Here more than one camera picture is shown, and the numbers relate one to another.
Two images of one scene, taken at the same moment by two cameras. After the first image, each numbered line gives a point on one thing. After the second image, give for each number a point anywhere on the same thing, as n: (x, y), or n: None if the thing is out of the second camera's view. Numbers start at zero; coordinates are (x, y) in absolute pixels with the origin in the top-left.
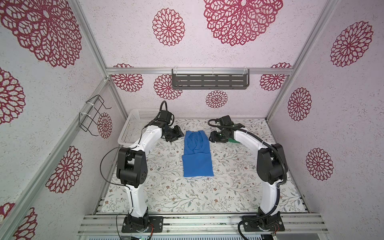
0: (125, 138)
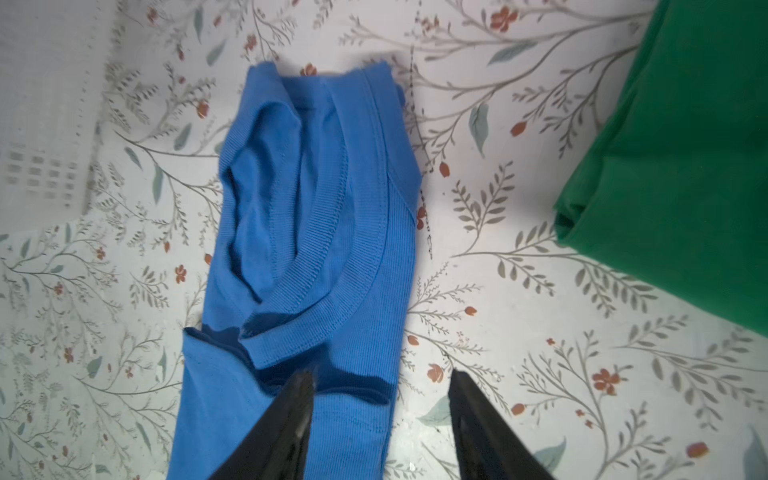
0: (54, 63)
